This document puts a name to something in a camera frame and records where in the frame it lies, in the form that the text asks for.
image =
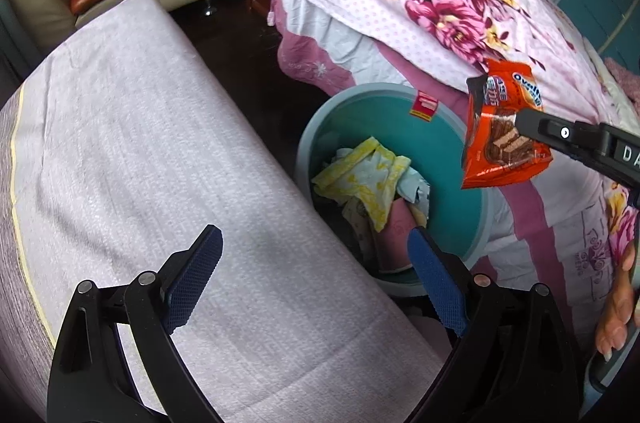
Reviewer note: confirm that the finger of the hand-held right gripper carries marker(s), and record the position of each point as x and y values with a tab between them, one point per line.
550	130

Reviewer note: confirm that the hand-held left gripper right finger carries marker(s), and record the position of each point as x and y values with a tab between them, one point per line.
437	285

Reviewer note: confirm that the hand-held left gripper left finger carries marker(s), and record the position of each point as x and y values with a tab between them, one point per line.
192	283

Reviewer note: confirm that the orange wafer snack packet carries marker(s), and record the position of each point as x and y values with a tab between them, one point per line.
495	153

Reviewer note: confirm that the pink paper cup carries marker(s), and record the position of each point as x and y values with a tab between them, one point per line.
397	228

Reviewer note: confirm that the light blue foil wrapper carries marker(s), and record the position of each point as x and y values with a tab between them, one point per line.
415	190

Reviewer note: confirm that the yellow white floral wrapper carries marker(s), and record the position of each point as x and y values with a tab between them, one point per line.
370	183

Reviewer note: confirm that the teal plastic bin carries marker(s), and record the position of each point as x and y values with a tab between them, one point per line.
360	118

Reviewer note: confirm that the person's right hand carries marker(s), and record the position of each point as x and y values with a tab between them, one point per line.
617	318

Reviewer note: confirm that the pink fluffy blanket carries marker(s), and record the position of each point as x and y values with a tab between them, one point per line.
625	73

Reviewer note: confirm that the lilac table cloth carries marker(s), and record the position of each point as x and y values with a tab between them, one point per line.
150	128

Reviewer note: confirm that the white pink bed sheet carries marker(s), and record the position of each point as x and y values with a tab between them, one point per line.
340	48

